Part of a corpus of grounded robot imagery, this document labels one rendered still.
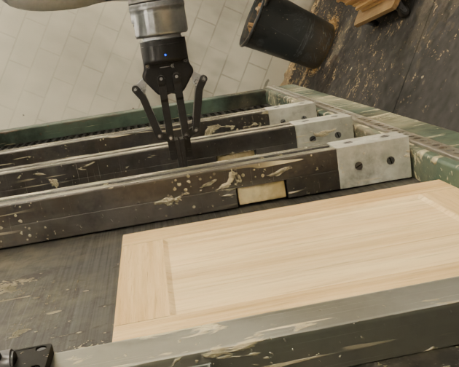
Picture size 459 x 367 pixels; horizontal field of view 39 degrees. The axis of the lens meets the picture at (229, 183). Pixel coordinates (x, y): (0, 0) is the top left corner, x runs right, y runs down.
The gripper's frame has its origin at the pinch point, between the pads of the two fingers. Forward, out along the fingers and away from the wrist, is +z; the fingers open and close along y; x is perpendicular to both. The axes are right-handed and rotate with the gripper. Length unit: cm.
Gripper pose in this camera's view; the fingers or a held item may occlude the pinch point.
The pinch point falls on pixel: (181, 158)
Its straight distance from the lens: 112.1
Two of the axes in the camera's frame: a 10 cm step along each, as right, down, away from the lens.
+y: -9.8, 1.7, -0.9
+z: 1.4, 9.6, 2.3
